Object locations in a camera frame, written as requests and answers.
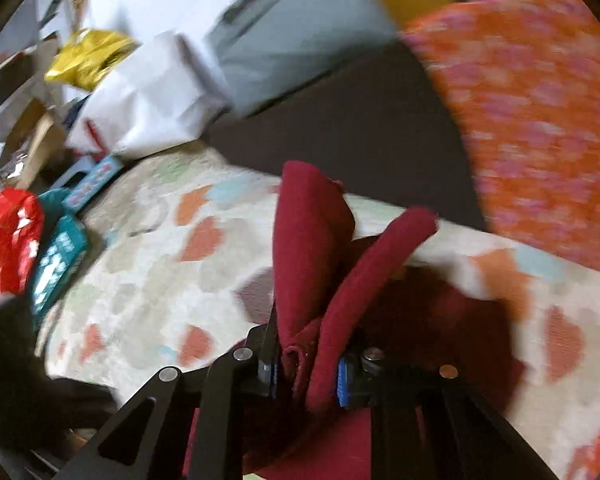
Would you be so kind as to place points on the black flat cushion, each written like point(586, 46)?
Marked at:
point(377, 125)

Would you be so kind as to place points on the red plastic bag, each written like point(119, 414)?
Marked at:
point(21, 228)

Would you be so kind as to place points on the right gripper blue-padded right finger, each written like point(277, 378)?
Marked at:
point(357, 375)

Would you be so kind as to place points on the orange floral fabric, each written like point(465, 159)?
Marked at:
point(522, 80)

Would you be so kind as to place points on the dark red small shirt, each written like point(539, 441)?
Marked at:
point(449, 371)

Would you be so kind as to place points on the teal cardboard box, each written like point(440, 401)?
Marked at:
point(63, 246)

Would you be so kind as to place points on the grey fabric storage box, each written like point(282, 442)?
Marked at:
point(270, 53)

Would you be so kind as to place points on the colourful dotted toy box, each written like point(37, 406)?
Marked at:
point(96, 180)

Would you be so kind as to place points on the white quilted heart-pattern blanket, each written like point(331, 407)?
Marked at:
point(180, 269)

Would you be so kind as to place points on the brown cardboard box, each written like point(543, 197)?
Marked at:
point(36, 140)

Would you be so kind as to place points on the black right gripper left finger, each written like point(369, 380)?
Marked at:
point(265, 368)

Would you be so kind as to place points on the yellow plastic bag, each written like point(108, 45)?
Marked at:
point(88, 56)

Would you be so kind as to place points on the white paper sheet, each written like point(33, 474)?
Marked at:
point(145, 19)

